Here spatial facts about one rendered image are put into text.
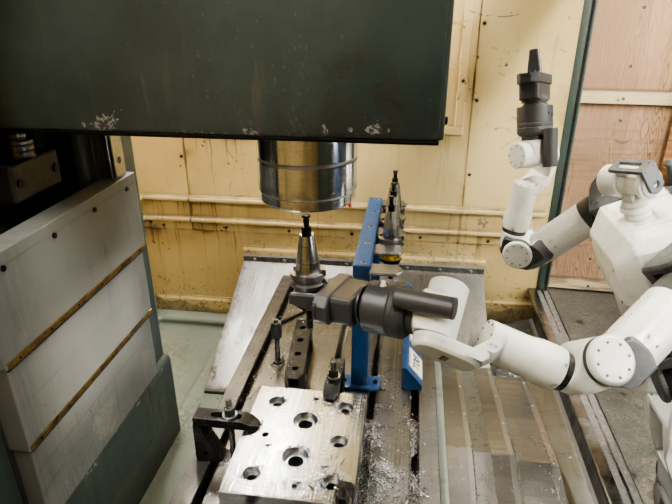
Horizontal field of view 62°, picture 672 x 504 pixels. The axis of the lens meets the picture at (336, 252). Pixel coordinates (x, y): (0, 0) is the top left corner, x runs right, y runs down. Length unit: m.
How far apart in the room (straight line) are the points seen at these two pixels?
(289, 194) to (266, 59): 0.20
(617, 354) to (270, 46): 0.67
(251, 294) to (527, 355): 1.30
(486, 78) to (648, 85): 1.94
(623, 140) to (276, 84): 3.15
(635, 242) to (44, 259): 1.08
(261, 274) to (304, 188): 1.28
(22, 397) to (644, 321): 1.01
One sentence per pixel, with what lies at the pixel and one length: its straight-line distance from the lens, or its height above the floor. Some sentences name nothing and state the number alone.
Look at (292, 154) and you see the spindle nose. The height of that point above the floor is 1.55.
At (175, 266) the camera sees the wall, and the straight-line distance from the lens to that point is 2.28.
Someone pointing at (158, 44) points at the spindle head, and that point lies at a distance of 0.81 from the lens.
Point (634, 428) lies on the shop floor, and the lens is 2.95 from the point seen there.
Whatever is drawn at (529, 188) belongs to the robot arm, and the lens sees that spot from 1.54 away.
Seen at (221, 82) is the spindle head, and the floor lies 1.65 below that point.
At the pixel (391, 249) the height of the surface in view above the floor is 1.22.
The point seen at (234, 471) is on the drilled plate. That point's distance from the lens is 1.08.
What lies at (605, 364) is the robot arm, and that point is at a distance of 0.95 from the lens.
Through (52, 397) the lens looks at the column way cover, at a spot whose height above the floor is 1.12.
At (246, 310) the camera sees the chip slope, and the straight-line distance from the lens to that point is 2.00.
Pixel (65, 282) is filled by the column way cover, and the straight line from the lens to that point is 1.09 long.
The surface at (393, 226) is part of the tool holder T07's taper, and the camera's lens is 1.35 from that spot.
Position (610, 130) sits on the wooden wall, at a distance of 3.73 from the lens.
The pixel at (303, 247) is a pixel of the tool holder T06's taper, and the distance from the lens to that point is 0.94.
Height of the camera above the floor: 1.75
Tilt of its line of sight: 24 degrees down
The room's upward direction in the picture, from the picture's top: straight up
